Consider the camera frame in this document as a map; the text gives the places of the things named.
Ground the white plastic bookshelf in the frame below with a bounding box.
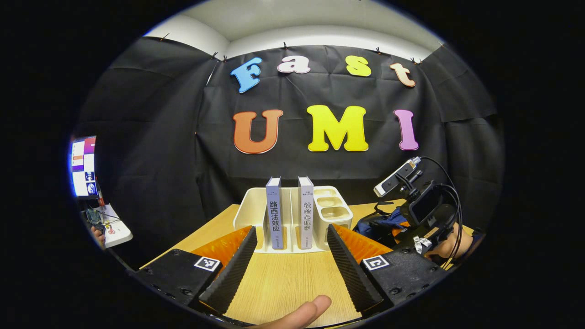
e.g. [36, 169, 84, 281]
[233, 185, 354, 253]

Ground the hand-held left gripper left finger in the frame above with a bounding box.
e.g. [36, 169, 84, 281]
[133, 225, 258, 316]

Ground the white side table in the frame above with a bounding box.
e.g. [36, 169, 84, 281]
[89, 203, 133, 249]

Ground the black backdrop cloth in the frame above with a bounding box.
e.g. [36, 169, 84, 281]
[73, 37, 503, 270]

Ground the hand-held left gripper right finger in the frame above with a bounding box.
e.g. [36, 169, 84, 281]
[326, 223, 451, 313]

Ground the computer monitor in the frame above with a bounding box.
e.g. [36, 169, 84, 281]
[69, 136, 97, 198]

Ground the white book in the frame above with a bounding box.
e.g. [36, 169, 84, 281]
[298, 176, 314, 249]

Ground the grey-blue book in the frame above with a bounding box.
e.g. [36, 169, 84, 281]
[266, 177, 284, 250]

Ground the blue schoolbag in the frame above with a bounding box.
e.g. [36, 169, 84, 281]
[353, 200, 414, 245]

